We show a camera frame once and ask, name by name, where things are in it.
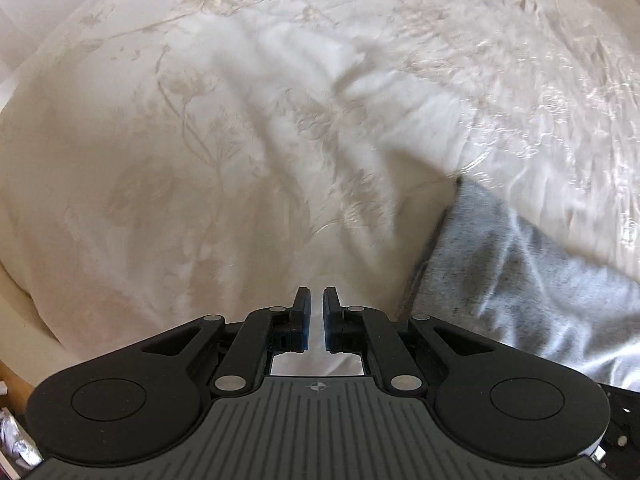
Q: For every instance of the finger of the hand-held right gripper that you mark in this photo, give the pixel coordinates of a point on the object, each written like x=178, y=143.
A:
x=622, y=420

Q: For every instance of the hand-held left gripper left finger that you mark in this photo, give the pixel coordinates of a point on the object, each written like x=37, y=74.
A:
x=301, y=321

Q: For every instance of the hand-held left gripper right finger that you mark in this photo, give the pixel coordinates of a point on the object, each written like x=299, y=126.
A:
x=330, y=321

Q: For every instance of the grey pants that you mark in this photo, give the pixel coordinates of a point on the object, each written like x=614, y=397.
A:
x=525, y=285

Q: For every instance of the white floral bedspread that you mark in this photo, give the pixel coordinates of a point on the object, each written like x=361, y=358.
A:
x=200, y=160

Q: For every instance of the crinkled silver foil packet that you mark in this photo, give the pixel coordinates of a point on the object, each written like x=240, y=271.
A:
x=17, y=440

